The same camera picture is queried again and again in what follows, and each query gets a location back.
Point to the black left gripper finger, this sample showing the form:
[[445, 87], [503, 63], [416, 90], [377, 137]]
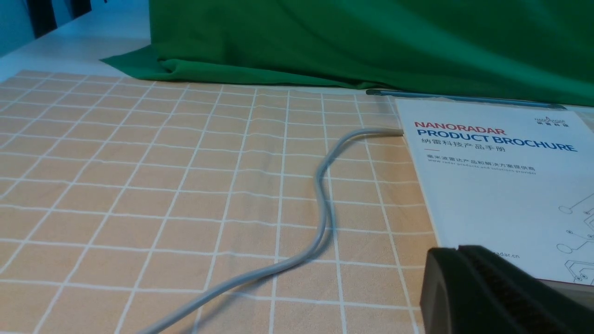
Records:
[[471, 290]]

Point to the white Nanoradar product brochure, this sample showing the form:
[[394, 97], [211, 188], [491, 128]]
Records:
[[518, 181]]

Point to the green backdrop cloth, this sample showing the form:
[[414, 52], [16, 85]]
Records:
[[531, 50]]

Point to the orange checkered tablecloth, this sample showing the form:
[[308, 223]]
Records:
[[122, 200]]

